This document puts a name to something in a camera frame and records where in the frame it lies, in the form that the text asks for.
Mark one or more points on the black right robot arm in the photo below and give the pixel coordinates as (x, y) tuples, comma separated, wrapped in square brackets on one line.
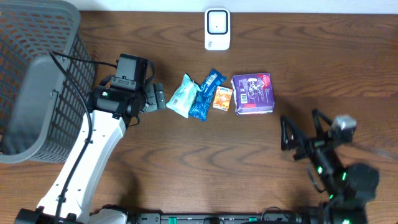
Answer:
[(350, 188)]

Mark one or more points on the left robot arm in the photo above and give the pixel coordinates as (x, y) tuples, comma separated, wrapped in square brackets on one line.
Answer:
[(69, 199)]

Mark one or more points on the blue snack wrapper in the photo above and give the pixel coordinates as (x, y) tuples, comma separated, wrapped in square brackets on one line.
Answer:
[(201, 105)]

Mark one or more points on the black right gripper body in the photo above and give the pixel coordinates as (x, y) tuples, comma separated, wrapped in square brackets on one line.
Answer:
[(313, 147)]

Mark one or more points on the purple noodle packet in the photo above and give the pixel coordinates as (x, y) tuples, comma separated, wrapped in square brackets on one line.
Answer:
[(253, 93)]

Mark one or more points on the grey plastic mesh basket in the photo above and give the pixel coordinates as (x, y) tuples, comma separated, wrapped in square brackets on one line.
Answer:
[(45, 66)]

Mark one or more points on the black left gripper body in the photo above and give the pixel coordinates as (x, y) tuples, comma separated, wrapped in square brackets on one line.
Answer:
[(157, 97)]

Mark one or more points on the orange tissue packet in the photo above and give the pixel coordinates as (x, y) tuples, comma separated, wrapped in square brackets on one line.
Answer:
[(222, 98)]

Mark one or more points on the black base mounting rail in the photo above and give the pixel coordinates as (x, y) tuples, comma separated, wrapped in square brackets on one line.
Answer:
[(217, 218)]

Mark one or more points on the white barcode scanner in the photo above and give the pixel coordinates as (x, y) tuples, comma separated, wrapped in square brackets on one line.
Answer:
[(217, 29)]

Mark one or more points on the mint green wipes packet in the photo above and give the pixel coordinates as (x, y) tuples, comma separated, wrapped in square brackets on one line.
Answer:
[(184, 96)]

